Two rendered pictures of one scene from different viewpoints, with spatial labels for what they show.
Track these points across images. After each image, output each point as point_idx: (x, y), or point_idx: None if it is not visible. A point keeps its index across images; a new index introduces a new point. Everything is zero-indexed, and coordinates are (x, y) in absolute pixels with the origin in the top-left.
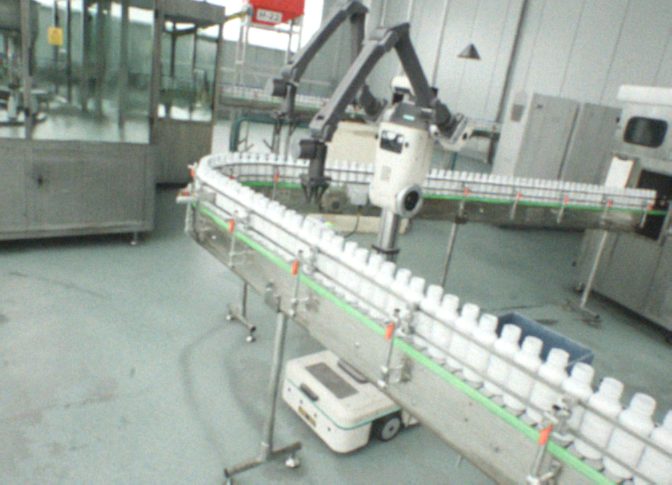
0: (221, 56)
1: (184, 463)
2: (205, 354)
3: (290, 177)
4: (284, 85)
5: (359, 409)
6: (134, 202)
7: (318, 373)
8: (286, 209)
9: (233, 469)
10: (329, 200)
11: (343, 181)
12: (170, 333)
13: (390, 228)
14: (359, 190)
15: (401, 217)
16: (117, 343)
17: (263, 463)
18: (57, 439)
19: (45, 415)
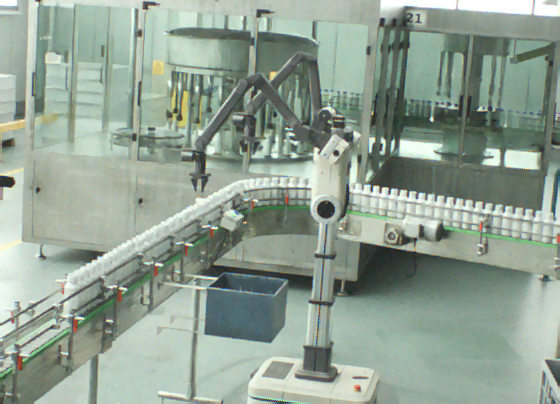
0: (556, 82)
1: (155, 394)
2: (261, 364)
3: (363, 206)
4: (242, 117)
5: (266, 384)
6: (337, 246)
7: (276, 365)
8: (358, 238)
9: (162, 392)
10: (386, 230)
11: (416, 214)
12: (258, 348)
13: (319, 234)
14: (415, 222)
15: (331, 226)
16: (210, 342)
17: (186, 399)
18: (109, 364)
19: (117, 355)
